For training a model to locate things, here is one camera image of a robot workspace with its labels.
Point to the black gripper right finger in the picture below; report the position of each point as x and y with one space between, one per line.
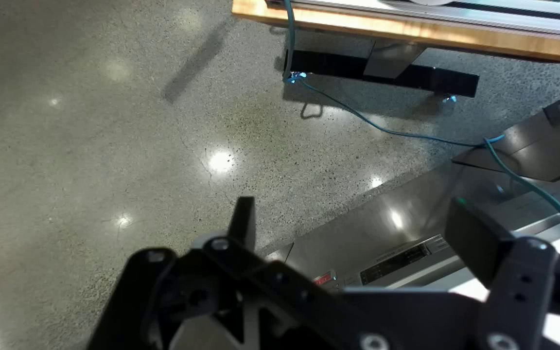
478 239

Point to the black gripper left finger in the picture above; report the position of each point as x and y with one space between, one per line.
244 222

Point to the stainless steel appliance front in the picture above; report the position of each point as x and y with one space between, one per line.
396 239

